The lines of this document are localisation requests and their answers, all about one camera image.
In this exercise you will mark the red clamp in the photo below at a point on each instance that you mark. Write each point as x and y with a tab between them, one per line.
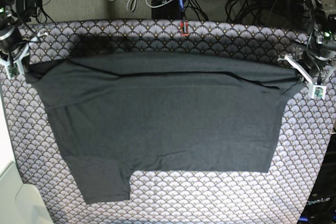
184	27

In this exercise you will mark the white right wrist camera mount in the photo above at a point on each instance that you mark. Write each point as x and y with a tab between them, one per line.
14	63

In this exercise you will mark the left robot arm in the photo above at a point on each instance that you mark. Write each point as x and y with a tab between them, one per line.
320	46

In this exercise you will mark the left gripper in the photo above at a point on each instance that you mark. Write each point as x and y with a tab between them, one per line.
315	62

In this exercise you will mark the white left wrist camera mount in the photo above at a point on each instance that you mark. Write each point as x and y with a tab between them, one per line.
317	86

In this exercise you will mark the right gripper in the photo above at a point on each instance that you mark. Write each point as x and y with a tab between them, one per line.
10	41

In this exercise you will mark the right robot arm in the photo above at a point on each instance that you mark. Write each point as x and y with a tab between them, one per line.
15	13

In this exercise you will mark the dark grey T-shirt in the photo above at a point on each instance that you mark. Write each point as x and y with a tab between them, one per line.
117	113

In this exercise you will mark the white plastic bin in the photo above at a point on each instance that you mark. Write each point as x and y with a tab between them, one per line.
20	202

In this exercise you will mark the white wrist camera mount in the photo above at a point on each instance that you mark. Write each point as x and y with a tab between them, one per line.
317	86
14	63

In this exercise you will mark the black OpenArm box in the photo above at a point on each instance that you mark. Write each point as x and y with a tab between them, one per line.
320	207

